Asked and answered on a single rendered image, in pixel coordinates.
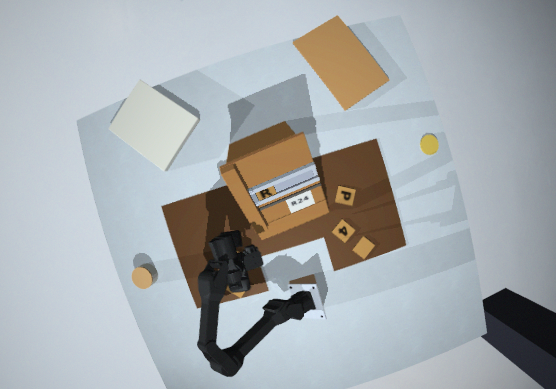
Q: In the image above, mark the white paper ticket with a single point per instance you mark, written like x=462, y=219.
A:
x=300, y=201

